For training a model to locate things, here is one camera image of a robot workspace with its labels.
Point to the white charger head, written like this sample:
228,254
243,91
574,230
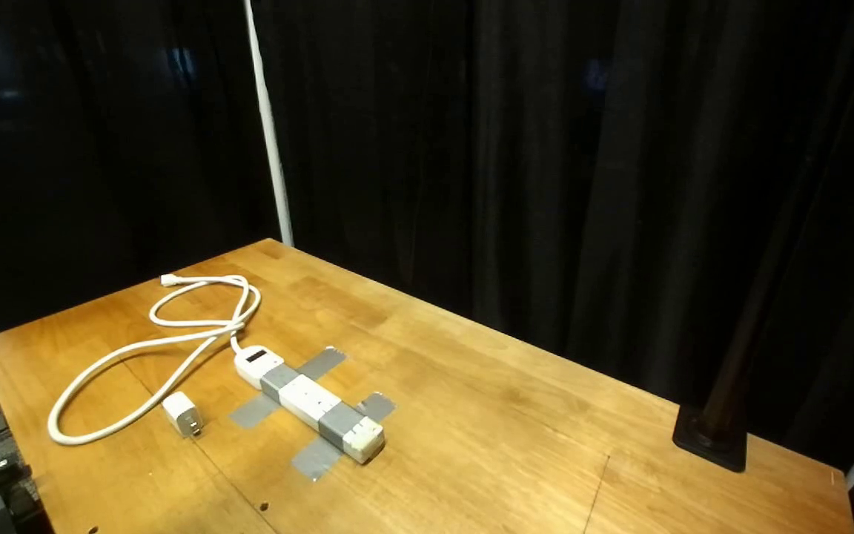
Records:
182,411

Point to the grey tape strip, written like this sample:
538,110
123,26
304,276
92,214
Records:
323,364
316,462

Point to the black curtain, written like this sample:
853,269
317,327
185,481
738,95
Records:
546,149

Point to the white power strip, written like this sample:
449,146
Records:
310,395

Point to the thin white pole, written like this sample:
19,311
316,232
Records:
271,138

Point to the tall stand pole with base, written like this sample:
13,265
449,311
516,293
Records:
713,432

